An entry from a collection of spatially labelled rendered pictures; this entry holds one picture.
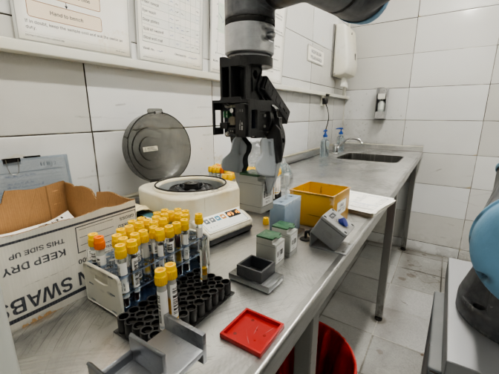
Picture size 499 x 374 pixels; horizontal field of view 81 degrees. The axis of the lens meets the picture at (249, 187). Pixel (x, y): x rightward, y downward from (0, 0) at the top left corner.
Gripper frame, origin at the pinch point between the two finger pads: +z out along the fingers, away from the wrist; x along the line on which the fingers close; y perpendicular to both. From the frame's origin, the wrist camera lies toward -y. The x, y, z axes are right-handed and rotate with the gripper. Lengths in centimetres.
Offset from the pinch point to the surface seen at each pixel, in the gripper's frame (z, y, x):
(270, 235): 12.4, -6.4, -0.8
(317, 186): 10.4, -44.1, -6.1
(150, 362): 13.8, 26.9, 4.3
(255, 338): 18.9, 12.7, 8.3
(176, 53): -32, -34, -56
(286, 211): 10.9, -18.3, -3.3
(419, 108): -16, -241, 1
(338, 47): -61, -197, -55
